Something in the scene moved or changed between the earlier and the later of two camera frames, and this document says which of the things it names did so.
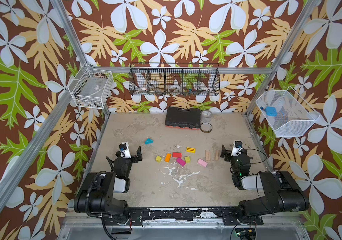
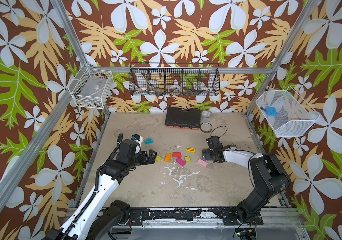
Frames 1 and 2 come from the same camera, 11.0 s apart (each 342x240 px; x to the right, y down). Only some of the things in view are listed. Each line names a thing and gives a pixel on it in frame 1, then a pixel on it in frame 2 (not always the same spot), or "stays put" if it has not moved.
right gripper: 227,154 → 211,153
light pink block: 202,162 stays put
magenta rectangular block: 181,161 stays put
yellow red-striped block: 190,150 stays put
